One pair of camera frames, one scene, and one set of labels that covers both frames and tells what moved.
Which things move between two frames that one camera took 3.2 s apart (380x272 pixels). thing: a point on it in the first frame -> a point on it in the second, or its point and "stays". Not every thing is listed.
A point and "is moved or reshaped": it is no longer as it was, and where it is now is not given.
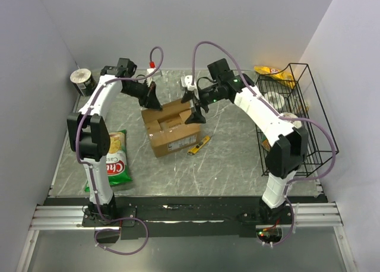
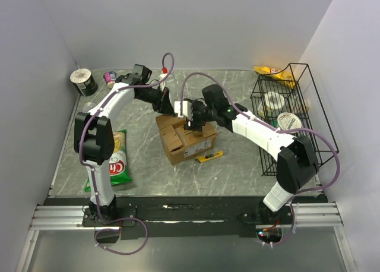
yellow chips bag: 283,76 stays
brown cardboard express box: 168,130 is moved or reshaped
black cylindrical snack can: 84,81 stays
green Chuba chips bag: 116,161 stays
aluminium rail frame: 302,216 stays
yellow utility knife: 196,148 -> 201,158
